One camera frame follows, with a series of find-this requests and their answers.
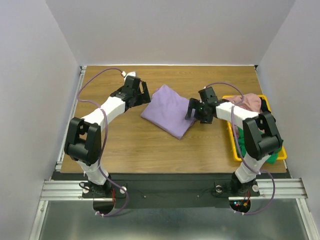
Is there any lavender t-shirt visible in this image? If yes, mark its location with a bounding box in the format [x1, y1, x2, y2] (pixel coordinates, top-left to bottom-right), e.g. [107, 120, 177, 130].
[140, 84, 196, 140]

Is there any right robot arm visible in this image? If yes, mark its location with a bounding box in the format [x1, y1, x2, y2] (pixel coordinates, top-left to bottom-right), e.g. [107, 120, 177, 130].
[185, 85, 283, 195]

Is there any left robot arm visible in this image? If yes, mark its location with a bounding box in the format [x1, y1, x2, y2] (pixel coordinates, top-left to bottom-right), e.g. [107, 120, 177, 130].
[64, 74, 151, 197]

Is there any pink t-shirt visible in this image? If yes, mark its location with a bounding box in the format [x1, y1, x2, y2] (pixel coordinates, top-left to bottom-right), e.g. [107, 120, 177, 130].
[223, 93, 262, 113]

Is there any black t-shirt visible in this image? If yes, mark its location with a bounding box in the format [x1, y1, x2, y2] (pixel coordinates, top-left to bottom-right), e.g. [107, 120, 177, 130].
[260, 98, 271, 113]

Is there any green t-shirt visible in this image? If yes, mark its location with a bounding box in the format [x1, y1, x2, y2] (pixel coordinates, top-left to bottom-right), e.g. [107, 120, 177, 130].
[235, 127, 280, 164]

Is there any yellow plastic tray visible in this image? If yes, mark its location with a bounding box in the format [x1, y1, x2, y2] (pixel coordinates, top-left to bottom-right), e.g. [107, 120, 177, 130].
[226, 94, 288, 162]

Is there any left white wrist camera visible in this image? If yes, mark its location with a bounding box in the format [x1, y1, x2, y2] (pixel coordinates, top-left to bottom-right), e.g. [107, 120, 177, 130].
[121, 71, 137, 79]

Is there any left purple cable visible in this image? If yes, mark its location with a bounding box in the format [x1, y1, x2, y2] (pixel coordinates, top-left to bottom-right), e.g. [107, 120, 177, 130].
[77, 67, 130, 218]

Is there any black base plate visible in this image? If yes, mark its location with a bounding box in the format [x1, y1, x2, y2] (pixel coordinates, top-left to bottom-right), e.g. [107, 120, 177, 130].
[79, 173, 260, 210]

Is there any aluminium frame rail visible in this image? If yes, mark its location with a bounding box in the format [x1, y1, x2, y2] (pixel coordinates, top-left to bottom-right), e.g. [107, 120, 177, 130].
[29, 65, 88, 240]

